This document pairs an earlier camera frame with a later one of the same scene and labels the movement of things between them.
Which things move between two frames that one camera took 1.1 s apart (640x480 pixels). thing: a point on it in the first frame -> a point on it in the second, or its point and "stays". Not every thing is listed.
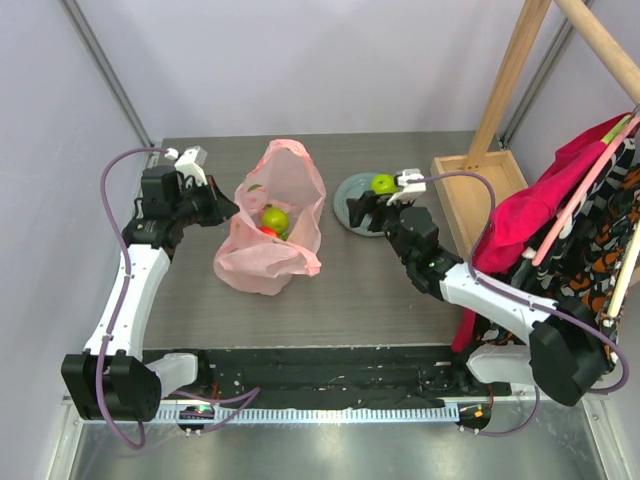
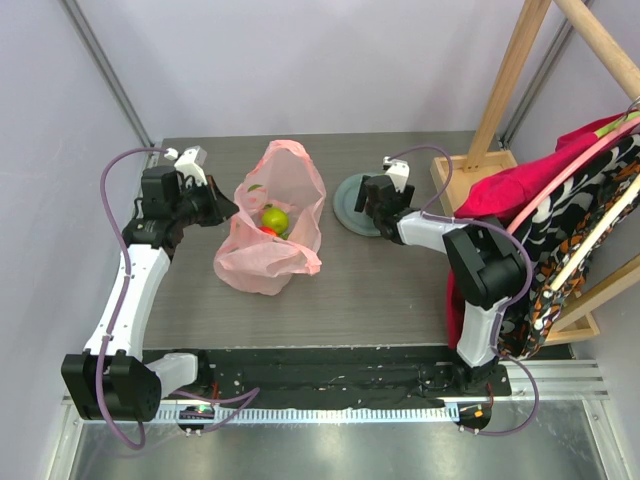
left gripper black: [226, 207] stays
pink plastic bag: [284, 175] stays
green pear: [275, 218] stays
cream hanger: [624, 271] -> [596, 234]
